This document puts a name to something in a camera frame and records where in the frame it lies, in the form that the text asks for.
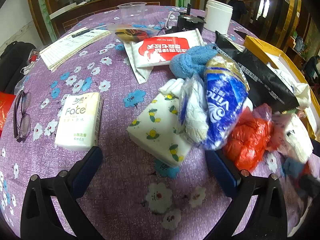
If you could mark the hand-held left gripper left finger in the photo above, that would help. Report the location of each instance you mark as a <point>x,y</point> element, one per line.
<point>87,170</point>

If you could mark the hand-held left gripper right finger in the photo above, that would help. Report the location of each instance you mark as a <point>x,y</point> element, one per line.
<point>222,172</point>

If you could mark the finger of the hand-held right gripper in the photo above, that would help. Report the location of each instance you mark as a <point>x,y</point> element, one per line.
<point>311,183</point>

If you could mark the blue cloth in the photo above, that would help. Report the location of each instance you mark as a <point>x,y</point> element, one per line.
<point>292,167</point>

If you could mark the red plastic bag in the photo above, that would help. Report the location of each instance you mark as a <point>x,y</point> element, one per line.
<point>247,140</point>

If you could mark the white tissue pack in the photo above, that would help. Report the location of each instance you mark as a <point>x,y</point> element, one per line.
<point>77,122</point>

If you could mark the pink tissue pack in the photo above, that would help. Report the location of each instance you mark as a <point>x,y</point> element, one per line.
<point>295,137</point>

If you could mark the blue gold tissue pack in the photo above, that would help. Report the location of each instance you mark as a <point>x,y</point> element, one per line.
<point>222,100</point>

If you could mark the lemon print tissue pack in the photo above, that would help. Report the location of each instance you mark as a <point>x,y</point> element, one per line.
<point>155,127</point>

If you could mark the black foil packet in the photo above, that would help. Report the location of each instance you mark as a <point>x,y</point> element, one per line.
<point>257,77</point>

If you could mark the blue fluffy towel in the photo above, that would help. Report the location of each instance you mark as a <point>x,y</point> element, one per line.
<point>187,62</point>

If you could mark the yellow-rimmed white tray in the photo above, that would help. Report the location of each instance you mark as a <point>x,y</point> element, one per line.
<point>260,45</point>

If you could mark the purple floral tablecloth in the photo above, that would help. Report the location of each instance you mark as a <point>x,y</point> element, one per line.
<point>120,135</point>

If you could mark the clear wrapped white tissues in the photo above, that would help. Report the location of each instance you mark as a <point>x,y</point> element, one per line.
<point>195,115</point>

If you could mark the purple eyeglasses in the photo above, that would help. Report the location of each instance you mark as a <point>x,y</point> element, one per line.
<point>24,125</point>

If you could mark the red gift bag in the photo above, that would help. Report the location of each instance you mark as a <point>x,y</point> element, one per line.
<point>5,107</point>

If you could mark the white paper packets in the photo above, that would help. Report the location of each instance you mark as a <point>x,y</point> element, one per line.
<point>140,73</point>

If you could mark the lined paper notepad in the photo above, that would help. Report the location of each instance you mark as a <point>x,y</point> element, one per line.
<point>67,47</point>

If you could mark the black bag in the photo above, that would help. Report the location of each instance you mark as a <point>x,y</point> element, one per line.
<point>12,65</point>

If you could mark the red white wet wipes pack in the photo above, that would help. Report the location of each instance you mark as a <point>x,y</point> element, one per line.
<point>162,50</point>

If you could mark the black pen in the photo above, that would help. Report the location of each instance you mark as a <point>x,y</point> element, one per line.
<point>82,32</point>

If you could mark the clear zip bag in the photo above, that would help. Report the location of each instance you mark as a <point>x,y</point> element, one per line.
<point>130,32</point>

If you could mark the black joystick device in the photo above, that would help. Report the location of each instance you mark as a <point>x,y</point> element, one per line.
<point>190,22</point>

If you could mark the white plastic jar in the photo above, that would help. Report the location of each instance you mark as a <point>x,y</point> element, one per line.
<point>217,17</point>

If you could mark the clear plastic cup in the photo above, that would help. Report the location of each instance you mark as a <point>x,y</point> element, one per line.
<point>132,11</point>

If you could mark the wooden glass cabinet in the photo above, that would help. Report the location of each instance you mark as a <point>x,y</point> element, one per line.
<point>112,0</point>

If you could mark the golden pillar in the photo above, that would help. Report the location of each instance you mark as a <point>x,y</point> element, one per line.
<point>287,12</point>

